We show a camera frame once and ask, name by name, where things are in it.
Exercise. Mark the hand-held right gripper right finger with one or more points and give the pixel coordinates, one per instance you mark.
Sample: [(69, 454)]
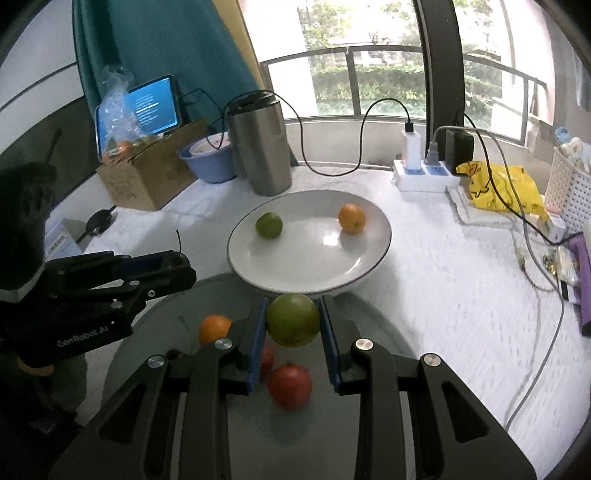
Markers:
[(330, 350)]

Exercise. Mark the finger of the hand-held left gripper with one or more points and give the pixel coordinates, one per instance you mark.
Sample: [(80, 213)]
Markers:
[(138, 265), (178, 276)]

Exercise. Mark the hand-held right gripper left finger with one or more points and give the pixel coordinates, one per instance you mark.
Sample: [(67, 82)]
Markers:
[(256, 350)]

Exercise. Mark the grey round tray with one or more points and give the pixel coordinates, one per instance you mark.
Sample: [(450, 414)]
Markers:
[(184, 309)]

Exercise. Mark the large green apple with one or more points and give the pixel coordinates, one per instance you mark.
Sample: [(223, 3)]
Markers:
[(293, 321)]

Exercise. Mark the white round plate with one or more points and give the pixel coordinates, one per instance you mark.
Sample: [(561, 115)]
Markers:
[(318, 258)]

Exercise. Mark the small red apple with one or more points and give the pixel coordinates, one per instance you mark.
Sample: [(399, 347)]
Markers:
[(267, 360)]

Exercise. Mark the large red apple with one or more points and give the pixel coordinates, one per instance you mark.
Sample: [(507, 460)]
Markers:
[(290, 385)]

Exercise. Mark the orange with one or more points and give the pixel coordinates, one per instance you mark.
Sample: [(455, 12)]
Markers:
[(213, 327), (352, 218)]

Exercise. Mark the black round device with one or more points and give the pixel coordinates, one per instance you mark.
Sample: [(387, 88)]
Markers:
[(98, 221)]

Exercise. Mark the white and blue box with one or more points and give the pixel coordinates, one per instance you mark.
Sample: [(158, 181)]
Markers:
[(60, 237)]

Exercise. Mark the cardboard box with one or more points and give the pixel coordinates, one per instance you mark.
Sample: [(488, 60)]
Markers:
[(147, 175)]

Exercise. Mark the small green citrus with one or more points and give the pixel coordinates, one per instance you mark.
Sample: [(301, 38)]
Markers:
[(269, 225)]

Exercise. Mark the blue plastic bowl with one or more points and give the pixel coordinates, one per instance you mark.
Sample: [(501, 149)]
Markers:
[(207, 164)]

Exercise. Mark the clear plastic bag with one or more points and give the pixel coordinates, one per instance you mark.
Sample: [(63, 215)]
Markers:
[(115, 120)]

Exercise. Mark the stainless steel tumbler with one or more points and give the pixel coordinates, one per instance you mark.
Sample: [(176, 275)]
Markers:
[(259, 147)]

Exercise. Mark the tablet screen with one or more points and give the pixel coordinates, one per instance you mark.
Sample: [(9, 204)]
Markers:
[(154, 104)]

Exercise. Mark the white power strip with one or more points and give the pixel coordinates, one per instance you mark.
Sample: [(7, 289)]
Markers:
[(422, 176)]

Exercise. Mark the white folded cloth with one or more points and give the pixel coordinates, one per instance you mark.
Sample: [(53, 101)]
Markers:
[(475, 208)]

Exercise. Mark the teal curtain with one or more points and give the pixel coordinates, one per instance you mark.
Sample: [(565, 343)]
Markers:
[(166, 46)]

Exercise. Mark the white charger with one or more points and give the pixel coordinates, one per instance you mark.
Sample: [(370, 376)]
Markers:
[(412, 145)]

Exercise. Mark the grey plug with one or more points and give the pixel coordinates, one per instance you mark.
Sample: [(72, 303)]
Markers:
[(433, 154)]

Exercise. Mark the yellow plastic bag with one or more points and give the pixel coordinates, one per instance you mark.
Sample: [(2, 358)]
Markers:
[(505, 189)]

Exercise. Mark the black power adapter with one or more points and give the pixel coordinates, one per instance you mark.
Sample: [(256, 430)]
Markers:
[(459, 148)]

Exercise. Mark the small white carton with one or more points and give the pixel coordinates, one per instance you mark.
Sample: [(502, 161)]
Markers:
[(552, 226)]

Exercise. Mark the purple cloth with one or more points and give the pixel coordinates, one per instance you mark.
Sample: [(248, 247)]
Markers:
[(582, 277)]

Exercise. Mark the balcony railing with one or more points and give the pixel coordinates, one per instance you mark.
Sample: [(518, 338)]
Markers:
[(383, 78)]

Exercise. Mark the white plastic basket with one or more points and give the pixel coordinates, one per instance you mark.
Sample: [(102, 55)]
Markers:
[(570, 189)]

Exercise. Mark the black window frame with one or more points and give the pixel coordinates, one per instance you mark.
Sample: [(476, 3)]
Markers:
[(443, 60)]

